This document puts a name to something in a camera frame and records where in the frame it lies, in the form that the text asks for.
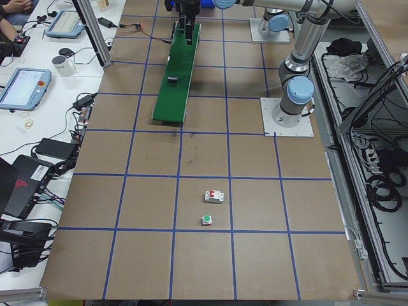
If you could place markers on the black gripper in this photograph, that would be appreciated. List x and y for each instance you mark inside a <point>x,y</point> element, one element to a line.
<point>190,7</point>

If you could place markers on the black cylindrical capacitor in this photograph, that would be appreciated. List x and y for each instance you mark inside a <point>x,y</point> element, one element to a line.
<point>172,79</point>

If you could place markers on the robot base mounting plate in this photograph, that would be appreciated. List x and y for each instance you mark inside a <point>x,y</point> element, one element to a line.
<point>278,123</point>

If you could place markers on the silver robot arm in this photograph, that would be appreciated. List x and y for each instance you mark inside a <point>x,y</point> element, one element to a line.
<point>297,89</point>

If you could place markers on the blue plastic bin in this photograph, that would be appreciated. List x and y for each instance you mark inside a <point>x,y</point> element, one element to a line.
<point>207,4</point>

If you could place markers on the small sensor board red LED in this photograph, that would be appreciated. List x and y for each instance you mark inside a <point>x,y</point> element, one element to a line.
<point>137,26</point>

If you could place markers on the green conveyor belt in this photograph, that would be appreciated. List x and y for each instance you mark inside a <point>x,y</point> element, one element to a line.
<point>172,99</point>

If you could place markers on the blue teach pendant far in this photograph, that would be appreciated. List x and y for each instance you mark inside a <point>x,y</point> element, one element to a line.
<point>66,24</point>

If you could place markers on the blue teach pendant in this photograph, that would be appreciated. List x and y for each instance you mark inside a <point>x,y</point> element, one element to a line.
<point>66,24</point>
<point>25,89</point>

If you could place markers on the black power adapter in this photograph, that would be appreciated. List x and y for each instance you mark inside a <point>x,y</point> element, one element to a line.
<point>85,101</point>

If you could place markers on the white mug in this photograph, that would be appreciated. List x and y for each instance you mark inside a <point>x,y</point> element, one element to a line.
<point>64,66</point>

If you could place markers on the black cloth bundle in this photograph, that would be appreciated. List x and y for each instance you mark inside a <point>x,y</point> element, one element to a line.
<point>344,47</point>

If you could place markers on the white crumpled cloth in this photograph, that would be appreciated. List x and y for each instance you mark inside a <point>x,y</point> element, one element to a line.
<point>350,68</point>

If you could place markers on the blue teach pendant near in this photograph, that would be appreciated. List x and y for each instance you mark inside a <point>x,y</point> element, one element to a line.
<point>25,89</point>

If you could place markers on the white red circuit breaker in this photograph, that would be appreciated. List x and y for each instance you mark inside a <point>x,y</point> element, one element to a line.
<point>213,196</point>

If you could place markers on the black power adapter brick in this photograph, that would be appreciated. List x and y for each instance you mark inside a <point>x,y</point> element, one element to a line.
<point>56,148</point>

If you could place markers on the black laptop computer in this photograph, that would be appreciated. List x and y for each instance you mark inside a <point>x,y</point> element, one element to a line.
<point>20,181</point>

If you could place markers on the aluminium frame post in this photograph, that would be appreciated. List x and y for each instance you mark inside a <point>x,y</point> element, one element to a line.
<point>88,18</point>

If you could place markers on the green push button switch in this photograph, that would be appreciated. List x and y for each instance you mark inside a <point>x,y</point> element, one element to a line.
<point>206,220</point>

